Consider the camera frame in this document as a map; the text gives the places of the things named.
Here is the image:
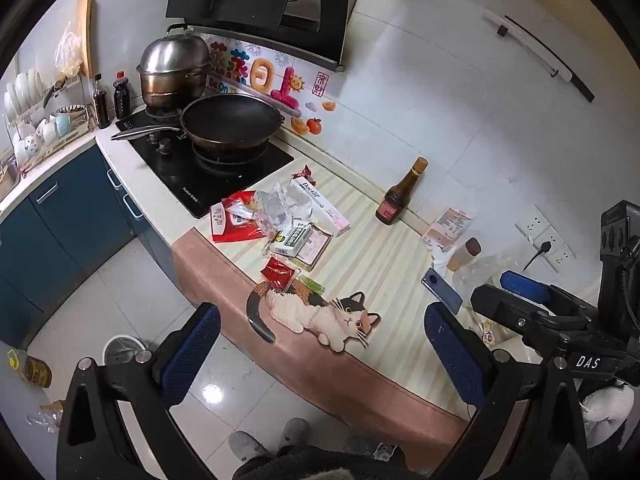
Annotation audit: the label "steel steamer pot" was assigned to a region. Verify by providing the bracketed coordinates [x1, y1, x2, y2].
[136, 24, 213, 111]

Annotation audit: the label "white snack packet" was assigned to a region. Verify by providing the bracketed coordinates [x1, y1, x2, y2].
[472, 307, 526, 353]

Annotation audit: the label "green white medicine box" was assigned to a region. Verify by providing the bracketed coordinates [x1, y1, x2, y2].
[270, 222, 313, 257]

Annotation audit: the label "striped cat printed mat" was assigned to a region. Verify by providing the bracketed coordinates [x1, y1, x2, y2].
[171, 162, 506, 471]

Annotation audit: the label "yellow cooking oil bottle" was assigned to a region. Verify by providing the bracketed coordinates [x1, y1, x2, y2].
[7, 349, 53, 388]

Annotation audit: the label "wooden cutting board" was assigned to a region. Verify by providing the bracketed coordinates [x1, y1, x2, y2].
[77, 0, 96, 78]

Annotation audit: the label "black wok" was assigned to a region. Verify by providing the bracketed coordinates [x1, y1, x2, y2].
[111, 92, 282, 151]

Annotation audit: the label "white pink long box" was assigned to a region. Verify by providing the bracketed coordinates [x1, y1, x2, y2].
[291, 176, 351, 237]

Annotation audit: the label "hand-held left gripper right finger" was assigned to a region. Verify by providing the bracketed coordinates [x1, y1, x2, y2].
[424, 302, 591, 480]

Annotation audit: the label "black gas stove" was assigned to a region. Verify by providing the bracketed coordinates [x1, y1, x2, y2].
[115, 85, 295, 219]

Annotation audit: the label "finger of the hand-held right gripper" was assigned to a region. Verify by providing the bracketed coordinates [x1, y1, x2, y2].
[500, 270, 596, 318]
[470, 284, 592, 347]

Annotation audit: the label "small red sachet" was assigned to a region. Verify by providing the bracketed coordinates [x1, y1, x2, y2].
[260, 256, 298, 293]

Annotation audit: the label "clear plastic bag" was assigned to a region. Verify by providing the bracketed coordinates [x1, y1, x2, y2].
[25, 400, 63, 433]

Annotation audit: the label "white wall socket row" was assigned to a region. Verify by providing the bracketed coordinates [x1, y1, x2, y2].
[515, 205, 576, 273]

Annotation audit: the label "red snack packet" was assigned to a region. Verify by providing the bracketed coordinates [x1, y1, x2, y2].
[209, 190, 271, 244]

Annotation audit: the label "grey slipper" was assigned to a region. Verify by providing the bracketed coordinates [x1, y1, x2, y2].
[277, 417, 311, 448]
[229, 430, 271, 462]

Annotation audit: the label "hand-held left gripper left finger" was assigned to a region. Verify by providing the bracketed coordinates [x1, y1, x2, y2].
[56, 301, 222, 480]

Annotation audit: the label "green plastic tube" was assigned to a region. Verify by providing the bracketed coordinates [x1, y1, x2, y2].
[297, 272, 326, 296]

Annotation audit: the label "white wall rail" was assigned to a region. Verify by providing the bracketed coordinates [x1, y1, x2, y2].
[482, 10, 571, 81]

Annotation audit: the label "black wall rod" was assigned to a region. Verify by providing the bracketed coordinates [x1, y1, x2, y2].
[504, 15, 596, 102]

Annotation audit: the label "colourful wall sticker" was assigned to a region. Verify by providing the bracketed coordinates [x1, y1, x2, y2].
[205, 35, 341, 138]

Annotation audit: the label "clear jar brown lid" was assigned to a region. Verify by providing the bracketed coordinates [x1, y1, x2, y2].
[446, 237, 516, 306]

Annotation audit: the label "blue smartphone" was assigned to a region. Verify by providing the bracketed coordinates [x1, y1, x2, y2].
[420, 267, 464, 315]

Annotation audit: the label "row of white bowls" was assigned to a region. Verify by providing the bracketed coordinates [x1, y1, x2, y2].
[4, 67, 46, 116]

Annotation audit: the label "clear plastic wrapper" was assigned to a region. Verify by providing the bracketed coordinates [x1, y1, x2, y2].
[250, 187, 301, 241]

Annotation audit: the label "pink flat card box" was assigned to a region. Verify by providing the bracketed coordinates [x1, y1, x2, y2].
[295, 227, 333, 265]

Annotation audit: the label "hanging clear plastic bags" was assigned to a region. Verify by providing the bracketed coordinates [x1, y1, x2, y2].
[54, 27, 83, 78]

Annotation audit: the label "red capped sauce bottle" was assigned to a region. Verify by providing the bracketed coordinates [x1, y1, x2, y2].
[112, 71, 133, 120]

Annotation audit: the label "dark soy sauce bottle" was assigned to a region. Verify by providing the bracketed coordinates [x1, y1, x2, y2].
[91, 74, 113, 130]

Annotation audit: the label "brown glass sauce bottle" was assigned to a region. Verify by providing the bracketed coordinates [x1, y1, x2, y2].
[375, 156, 430, 226]

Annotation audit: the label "pink printed packet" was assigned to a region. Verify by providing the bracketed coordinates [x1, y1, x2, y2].
[419, 207, 473, 251]

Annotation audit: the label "white trash bin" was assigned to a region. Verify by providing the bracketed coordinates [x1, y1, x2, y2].
[102, 335, 148, 367]

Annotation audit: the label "black plug with cable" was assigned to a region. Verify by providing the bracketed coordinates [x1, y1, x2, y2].
[522, 241, 553, 271]

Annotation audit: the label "steel dish rack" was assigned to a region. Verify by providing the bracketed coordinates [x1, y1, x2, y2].
[2, 67, 98, 171]

